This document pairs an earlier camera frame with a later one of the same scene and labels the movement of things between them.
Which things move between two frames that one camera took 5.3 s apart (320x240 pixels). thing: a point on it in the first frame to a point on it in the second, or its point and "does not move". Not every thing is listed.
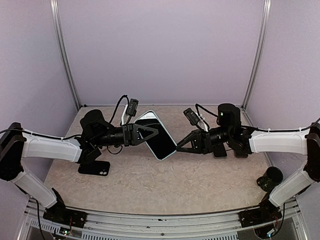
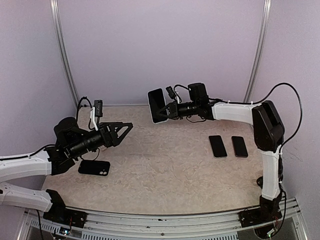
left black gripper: [131, 135] to [110, 137]
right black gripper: [201, 140] to [173, 110]
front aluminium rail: [288, 225] does not move
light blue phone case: [161, 144] to [157, 102]
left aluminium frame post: [54, 7] does not move
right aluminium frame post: [254, 77] does not move
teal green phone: [161, 144] to [157, 102]
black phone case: [95, 167] does not move
